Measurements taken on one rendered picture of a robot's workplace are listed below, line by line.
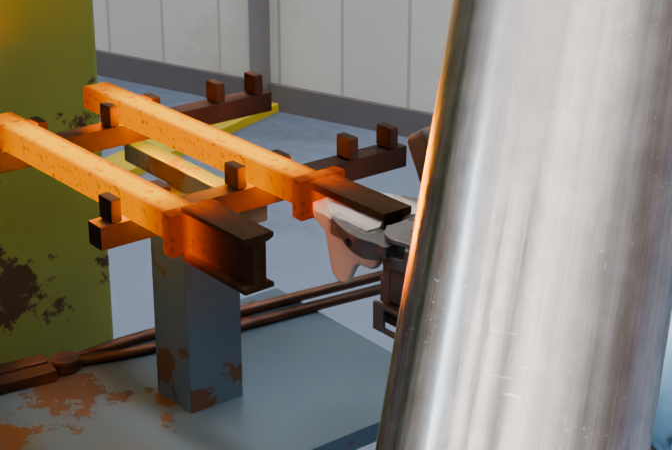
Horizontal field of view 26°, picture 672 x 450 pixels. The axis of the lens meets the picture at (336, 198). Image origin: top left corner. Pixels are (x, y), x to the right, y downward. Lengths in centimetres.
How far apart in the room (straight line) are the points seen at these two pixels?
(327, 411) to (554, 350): 84
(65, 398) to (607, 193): 93
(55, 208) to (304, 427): 43
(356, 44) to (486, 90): 359
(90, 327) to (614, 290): 119
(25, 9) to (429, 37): 257
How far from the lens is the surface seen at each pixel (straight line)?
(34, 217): 163
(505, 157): 57
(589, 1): 58
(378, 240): 107
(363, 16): 414
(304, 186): 116
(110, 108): 138
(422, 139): 104
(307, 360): 148
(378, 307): 110
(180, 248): 111
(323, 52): 424
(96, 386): 145
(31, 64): 158
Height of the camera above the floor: 134
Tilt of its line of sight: 21 degrees down
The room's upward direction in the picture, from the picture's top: straight up
